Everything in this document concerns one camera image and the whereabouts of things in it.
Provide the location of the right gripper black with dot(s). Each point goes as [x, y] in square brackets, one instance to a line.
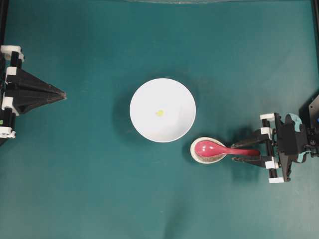
[271, 132]

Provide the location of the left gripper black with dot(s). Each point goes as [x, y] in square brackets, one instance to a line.
[11, 106]

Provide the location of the red plastic spoon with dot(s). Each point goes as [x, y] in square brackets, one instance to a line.
[208, 148]

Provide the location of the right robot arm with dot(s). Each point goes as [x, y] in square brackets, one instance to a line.
[309, 114]

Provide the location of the white round bowl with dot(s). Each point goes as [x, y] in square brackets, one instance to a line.
[169, 95]

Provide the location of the yellow hexagonal prism block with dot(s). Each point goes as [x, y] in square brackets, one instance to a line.
[160, 113]

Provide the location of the small speckled ceramic dish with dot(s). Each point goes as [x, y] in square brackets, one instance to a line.
[202, 159]

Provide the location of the black frame post left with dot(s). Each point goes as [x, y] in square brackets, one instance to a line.
[3, 18]

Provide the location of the black frame post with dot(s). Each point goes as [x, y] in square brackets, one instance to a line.
[3, 18]
[315, 12]

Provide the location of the black frame post right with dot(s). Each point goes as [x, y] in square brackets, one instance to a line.
[315, 12]

